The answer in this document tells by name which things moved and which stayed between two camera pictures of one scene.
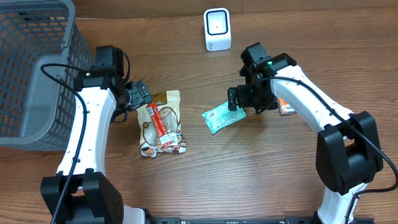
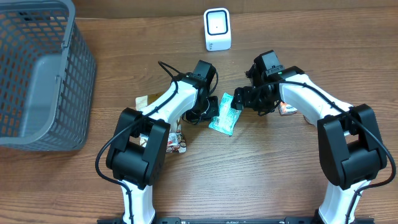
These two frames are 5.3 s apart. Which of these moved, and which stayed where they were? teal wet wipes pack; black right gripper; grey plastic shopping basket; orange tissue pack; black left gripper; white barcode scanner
Moved: black left gripper; teal wet wipes pack
Stayed: orange tissue pack; grey plastic shopping basket; black right gripper; white barcode scanner
